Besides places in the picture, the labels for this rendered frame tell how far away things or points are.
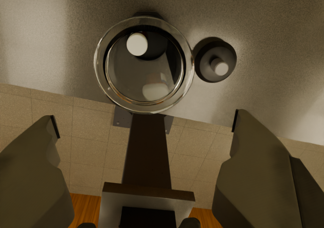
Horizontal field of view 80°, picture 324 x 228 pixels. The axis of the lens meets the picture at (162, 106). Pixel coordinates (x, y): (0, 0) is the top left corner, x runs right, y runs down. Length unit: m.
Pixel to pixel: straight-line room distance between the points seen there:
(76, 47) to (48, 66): 0.08
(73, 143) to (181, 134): 0.95
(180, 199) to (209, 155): 1.25
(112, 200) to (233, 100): 0.50
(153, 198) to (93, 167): 1.36
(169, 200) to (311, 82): 0.54
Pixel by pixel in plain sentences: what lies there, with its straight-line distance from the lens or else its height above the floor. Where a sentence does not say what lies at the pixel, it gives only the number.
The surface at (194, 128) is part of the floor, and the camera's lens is 1.72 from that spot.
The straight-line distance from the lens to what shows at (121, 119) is 1.62.
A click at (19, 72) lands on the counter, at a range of 0.54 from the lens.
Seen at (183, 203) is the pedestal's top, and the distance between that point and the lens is 0.76.
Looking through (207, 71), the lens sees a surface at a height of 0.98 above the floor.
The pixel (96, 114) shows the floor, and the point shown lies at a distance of 1.65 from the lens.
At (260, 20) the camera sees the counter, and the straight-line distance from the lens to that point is 0.49.
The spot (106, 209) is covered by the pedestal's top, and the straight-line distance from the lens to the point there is 0.78.
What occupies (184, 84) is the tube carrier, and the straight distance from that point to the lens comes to 0.22.
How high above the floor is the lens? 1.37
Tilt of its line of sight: 61 degrees down
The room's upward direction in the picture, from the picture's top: 174 degrees clockwise
